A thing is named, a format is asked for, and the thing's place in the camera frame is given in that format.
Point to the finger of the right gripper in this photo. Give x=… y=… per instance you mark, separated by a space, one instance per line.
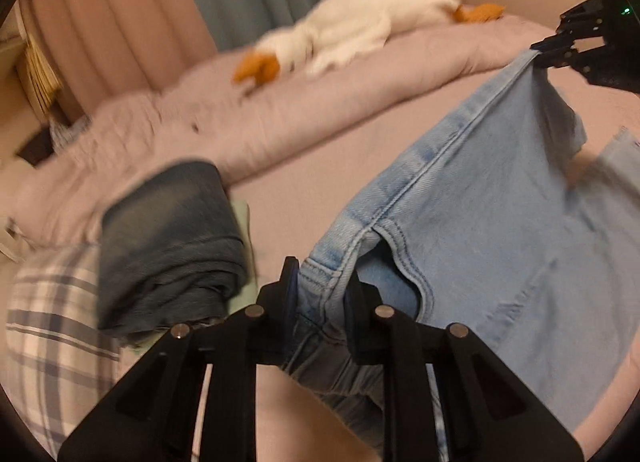
x=554 y=44
x=558 y=60

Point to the dark clothes at headboard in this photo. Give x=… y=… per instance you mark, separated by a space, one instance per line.
x=51 y=140

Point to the mauve quilted duvet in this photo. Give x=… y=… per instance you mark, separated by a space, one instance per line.
x=243 y=130

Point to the plaid checked pillow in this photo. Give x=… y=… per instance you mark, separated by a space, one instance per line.
x=59 y=364

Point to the folded dark blue jeans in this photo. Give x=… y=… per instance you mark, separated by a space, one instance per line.
x=171 y=252

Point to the yellow hanging fabric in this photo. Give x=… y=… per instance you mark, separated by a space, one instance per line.
x=40 y=82

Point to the light blue denim pants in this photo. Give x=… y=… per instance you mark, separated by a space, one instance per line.
x=477 y=222

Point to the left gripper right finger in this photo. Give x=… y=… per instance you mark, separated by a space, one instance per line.
x=445 y=387

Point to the white goose plush toy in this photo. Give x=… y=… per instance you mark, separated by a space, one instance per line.
x=336 y=32

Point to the pink curtain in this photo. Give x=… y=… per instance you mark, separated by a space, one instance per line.
x=103 y=48

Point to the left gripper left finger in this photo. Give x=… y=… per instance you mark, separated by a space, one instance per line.
x=192 y=396

